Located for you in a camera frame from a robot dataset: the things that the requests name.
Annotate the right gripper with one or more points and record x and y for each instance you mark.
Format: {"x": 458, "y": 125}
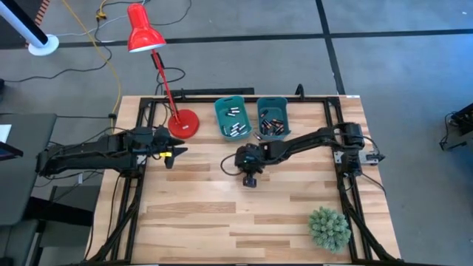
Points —
{"x": 249, "y": 159}

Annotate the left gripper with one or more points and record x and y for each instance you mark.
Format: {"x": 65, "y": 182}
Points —
{"x": 157, "y": 142}

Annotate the green plastic bin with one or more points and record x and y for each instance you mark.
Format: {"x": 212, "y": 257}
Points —
{"x": 221, "y": 120}

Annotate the blue plastic bin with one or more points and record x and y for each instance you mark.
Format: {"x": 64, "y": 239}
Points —
{"x": 275, "y": 107}

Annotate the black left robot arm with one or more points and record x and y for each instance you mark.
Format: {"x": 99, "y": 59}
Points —
{"x": 85, "y": 155}

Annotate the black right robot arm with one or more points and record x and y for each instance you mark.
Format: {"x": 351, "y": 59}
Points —
{"x": 306, "y": 140}

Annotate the green artificial plant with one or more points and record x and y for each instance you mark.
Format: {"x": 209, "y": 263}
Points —
{"x": 329, "y": 230}

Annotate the red desk lamp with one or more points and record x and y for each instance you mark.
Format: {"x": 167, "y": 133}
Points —
{"x": 142, "y": 33}

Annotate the grey desk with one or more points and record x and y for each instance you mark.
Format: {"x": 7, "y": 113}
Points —
{"x": 26, "y": 177}

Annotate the white pole stand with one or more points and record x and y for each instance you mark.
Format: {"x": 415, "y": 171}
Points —
{"x": 43, "y": 46}

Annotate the white paper sheet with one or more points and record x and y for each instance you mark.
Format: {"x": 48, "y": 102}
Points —
{"x": 3, "y": 133}

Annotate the black equipment box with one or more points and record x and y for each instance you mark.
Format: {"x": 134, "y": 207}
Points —
{"x": 463, "y": 120}

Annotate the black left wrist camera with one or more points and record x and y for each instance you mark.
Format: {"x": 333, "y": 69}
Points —
{"x": 169, "y": 162}

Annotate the black aluminium table frame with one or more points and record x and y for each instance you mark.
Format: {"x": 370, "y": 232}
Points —
{"x": 314, "y": 99}

